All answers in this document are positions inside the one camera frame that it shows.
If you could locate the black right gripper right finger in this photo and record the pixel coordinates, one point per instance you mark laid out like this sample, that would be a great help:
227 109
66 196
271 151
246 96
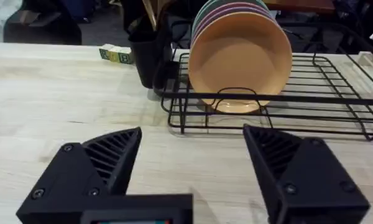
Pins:
304 183

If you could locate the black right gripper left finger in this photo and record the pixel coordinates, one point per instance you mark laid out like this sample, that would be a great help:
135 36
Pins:
81 174

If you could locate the pink plate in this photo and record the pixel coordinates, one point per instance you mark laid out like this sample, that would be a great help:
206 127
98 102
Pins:
223 9

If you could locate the green plate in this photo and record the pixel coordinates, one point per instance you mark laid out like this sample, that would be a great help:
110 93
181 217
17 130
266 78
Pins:
205 7

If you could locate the heap of toy blocks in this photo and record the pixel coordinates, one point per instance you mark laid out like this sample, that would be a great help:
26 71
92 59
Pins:
116 55

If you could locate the black utensil holder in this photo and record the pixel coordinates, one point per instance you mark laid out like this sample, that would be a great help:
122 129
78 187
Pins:
149 59

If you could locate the black office chair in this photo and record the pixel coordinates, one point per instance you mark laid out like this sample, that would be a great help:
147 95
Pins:
42 26

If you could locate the wooden utensil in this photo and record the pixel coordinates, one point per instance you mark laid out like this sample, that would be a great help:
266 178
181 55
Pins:
150 14

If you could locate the white garment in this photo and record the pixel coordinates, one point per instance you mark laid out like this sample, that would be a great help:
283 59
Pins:
1 18

